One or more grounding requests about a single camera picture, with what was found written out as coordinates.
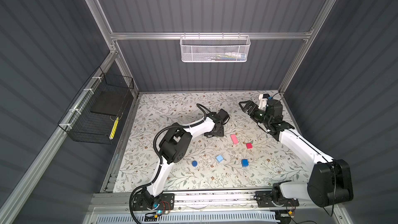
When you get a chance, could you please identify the markers in white basket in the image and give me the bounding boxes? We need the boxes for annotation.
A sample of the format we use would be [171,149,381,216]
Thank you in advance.
[206,52,247,62]

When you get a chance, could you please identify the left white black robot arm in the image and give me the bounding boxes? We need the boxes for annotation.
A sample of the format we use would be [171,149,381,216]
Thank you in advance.
[142,109,230,202]

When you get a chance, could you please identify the floral patterned table mat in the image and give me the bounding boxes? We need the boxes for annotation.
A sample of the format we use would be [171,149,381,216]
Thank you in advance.
[113,91,310,192]

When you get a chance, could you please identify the white ventilated cable duct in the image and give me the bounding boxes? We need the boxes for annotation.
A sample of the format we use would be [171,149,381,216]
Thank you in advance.
[94,211,277,224]

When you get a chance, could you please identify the pink rectangular block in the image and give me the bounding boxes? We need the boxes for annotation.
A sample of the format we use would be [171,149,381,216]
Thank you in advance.
[230,134,239,145]

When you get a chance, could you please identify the left black corrugated cable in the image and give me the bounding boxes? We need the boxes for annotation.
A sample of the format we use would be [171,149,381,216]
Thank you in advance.
[129,103,215,224]

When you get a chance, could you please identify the white wire mesh basket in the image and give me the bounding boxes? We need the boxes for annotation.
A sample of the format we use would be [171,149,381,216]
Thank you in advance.
[179,35,251,63]

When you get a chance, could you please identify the blue cube block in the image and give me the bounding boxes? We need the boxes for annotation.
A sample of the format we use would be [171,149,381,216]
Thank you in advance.
[241,159,249,168]

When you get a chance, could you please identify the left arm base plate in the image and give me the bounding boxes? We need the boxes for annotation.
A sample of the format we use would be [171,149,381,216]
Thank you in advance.
[131,193,175,211]

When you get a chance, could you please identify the black pad in basket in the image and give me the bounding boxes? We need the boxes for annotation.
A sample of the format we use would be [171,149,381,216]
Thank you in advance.
[90,91,124,117]

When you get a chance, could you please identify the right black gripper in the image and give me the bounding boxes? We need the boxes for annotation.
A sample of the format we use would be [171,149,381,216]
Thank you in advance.
[239,101,271,127]

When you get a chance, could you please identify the black wire basket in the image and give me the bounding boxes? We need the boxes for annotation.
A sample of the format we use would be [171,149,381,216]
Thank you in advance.
[58,68,135,145]

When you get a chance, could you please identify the light blue square block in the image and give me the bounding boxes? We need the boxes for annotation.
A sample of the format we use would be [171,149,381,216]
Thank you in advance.
[216,155,224,163]

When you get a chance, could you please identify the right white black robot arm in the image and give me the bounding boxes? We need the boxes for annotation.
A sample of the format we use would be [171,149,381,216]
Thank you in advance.
[239,94,354,207]

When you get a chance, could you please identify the yellow marker in basket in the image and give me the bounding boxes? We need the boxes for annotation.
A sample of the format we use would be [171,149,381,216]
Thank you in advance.
[109,117,119,140]

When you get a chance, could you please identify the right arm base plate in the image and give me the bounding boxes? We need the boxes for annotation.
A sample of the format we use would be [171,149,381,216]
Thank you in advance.
[254,191,300,208]

